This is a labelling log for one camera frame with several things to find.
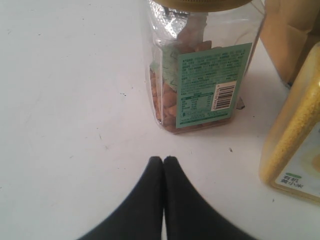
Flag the clear nut jar gold lid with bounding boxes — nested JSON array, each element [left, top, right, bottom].
[[141, 0, 265, 134]]

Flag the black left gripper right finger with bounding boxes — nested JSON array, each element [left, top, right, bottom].
[[163, 156, 253, 240]]

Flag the brown paper bag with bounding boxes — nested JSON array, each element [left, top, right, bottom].
[[260, 0, 320, 86]]

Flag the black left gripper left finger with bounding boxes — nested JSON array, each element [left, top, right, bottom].
[[80, 156, 164, 240]]

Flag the clear plastic scrap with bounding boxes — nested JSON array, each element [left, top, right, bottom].
[[236, 97, 246, 110]]

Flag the yellow millet bottle white cap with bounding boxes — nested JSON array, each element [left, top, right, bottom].
[[259, 43, 320, 203]]

